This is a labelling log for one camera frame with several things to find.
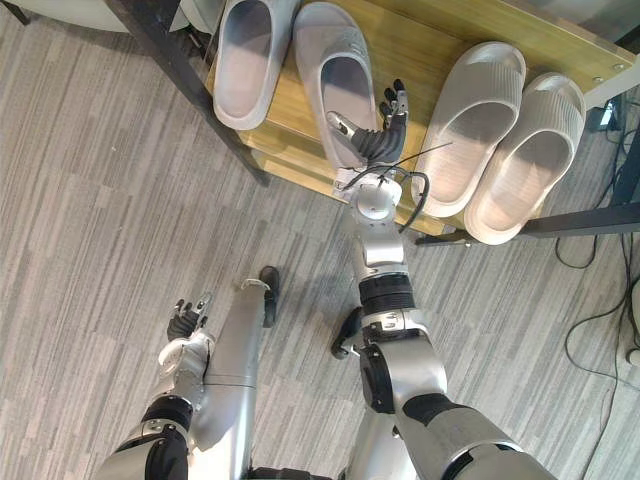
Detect robot dark foot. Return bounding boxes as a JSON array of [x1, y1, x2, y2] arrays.
[[330, 305, 364, 360], [258, 265, 281, 329]]

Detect robot left dark foot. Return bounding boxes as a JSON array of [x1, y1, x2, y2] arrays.
[[258, 265, 281, 329]]

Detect robot silver leg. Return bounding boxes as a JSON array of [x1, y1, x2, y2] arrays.
[[344, 399, 409, 480], [189, 278, 269, 480]]

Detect wooden shoe rack black frame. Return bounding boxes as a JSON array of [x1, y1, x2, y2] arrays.
[[102, 0, 640, 246]]

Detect robot right five-finger hand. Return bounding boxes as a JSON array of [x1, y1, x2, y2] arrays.
[[326, 77, 412, 165]]

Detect long black floor cable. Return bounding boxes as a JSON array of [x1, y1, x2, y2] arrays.
[[563, 232, 640, 480]]

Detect robot left five-finger hand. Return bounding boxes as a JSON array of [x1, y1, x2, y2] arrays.
[[166, 292, 215, 341]]

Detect grey slipper with textured strap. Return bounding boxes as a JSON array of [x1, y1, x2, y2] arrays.
[[291, 1, 379, 169]]

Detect white upholstered seat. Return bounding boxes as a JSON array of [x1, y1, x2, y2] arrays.
[[8, 0, 135, 33]]

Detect beige ribbed slipper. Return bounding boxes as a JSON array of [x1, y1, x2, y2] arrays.
[[416, 41, 528, 219], [463, 72, 587, 246]]

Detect robot right silver leg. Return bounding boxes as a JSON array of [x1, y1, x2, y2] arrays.
[[344, 399, 409, 480]]

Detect robot right dark foot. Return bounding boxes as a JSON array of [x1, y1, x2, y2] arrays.
[[330, 305, 364, 360]]

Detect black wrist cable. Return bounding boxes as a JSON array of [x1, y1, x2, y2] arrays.
[[341, 141, 455, 235]]

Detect black floor cable loop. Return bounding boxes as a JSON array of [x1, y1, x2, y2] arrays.
[[554, 233, 599, 270]]

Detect small black box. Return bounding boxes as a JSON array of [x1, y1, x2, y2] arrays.
[[584, 99, 617, 134]]

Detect robot left silver leg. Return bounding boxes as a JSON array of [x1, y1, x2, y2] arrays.
[[189, 278, 269, 480]]

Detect grey slipper with smooth strap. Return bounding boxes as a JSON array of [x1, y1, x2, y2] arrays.
[[212, 0, 301, 132]]

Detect white board panel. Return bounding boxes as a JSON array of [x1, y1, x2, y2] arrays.
[[582, 62, 640, 111]]

